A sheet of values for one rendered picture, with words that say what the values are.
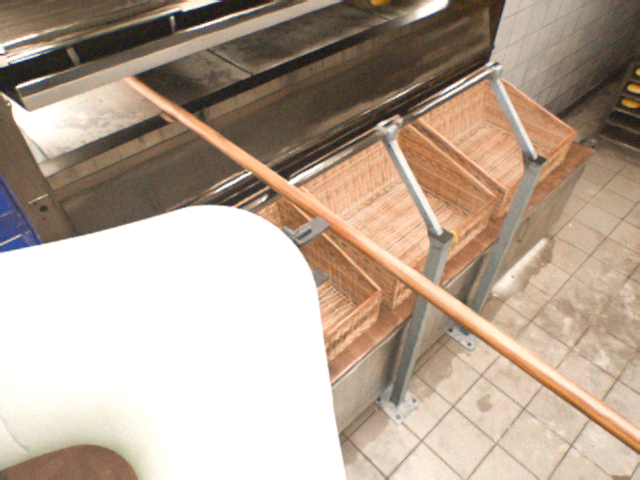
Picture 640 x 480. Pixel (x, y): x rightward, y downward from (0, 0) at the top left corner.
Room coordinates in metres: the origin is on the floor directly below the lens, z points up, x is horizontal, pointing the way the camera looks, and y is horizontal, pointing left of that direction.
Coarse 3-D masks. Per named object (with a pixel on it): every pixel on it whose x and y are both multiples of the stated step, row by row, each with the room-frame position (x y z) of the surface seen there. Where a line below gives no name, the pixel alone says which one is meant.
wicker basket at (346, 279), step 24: (264, 216) 1.11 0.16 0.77; (288, 216) 1.12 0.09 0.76; (312, 240) 1.04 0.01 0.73; (312, 264) 1.05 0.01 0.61; (336, 264) 0.96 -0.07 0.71; (336, 288) 0.96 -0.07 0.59; (360, 288) 0.89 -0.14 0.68; (336, 312) 0.87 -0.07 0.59; (360, 312) 0.78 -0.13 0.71; (336, 336) 0.72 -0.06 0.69
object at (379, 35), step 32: (448, 0) 1.84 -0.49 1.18; (480, 0) 1.93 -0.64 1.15; (384, 32) 1.55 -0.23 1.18; (288, 64) 1.32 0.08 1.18; (320, 64) 1.35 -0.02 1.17; (224, 96) 1.14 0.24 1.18; (256, 96) 1.19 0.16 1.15; (128, 128) 0.99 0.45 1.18; (160, 128) 0.99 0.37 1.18; (64, 160) 0.86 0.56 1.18; (96, 160) 0.88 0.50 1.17
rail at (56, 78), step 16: (288, 0) 1.09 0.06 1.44; (304, 0) 1.12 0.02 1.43; (224, 16) 0.99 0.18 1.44; (240, 16) 1.00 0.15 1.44; (256, 16) 1.03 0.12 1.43; (176, 32) 0.91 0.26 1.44; (192, 32) 0.92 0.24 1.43; (208, 32) 0.95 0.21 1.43; (128, 48) 0.84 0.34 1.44; (144, 48) 0.85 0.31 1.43; (160, 48) 0.87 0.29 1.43; (80, 64) 0.78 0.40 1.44; (96, 64) 0.79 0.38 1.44; (112, 64) 0.81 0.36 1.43; (32, 80) 0.72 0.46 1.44; (48, 80) 0.73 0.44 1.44; (64, 80) 0.75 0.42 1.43
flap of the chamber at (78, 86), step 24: (264, 0) 1.21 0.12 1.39; (312, 0) 1.14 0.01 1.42; (336, 0) 1.18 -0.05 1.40; (192, 24) 1.06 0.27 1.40; (240, 24) 1.00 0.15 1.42; (264, 24) 1.04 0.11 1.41; (96, 48) 0.97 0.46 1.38; (120, 48) 0.94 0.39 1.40; (168, 48) 0.88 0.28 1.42; (192, 48) 0.91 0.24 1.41; (24, 72) 0.86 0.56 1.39; (48, 72) 0.84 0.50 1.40; (96, 72) 0.79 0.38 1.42; (120, 72) 0.81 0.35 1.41; (48, 96) 0.72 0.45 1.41; (72, 96) 0.75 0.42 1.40
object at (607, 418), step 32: (160, 96) 1.09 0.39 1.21; (192, 128) 0.96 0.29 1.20; (256, 160) 0.82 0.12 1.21; (288, 192) 0.72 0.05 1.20; (384, 256) 0.55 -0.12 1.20; (416, 288) 0.49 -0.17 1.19; (480, 320) 0.42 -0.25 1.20; (512, 352) 0.36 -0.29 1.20; (544, 384) 0.32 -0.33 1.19; (576, 384) 0.31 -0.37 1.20; (608, 416) 0.26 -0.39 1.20
